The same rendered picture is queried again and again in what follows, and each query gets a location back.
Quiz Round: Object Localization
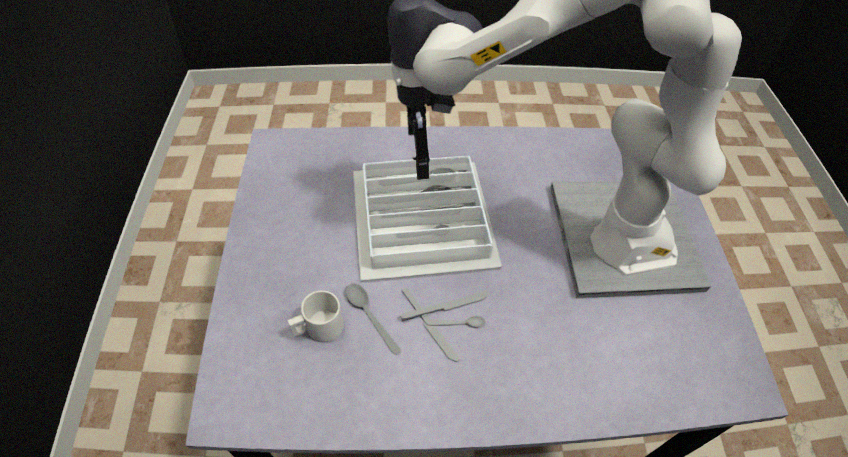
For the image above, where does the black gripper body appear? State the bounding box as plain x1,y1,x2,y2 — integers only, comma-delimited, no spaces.
396,85,433,121

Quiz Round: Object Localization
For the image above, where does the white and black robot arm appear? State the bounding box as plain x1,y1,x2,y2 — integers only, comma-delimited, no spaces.
388,0,742,276

